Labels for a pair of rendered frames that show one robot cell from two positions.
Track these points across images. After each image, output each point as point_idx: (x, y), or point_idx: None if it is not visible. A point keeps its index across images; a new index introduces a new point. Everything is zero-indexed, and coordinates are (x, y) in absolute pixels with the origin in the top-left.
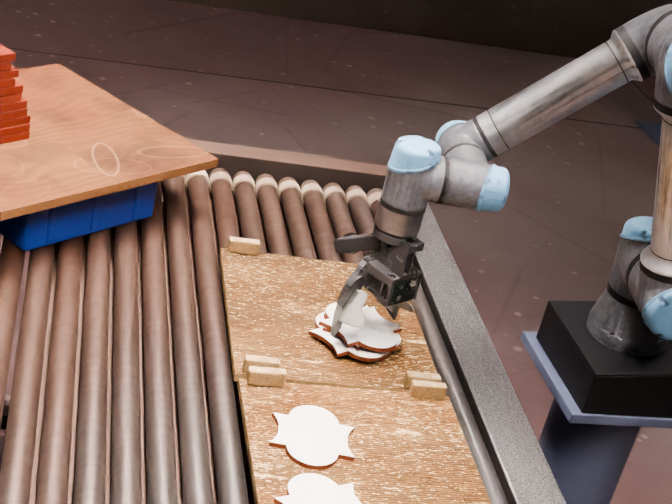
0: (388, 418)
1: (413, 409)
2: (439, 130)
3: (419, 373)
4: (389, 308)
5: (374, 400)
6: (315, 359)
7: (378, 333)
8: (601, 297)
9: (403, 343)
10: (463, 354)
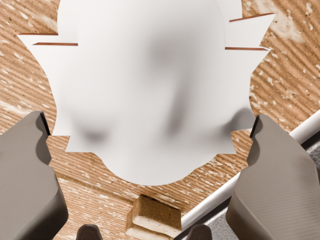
0: (72, 224)
1: (115, 223)
2: None
3: (153, 225)
4: (256, 130)
5: (74, 202)
6: (20, 103)
7: (164, 150)
8: None
9: (235, 131)
10: (314, 156)
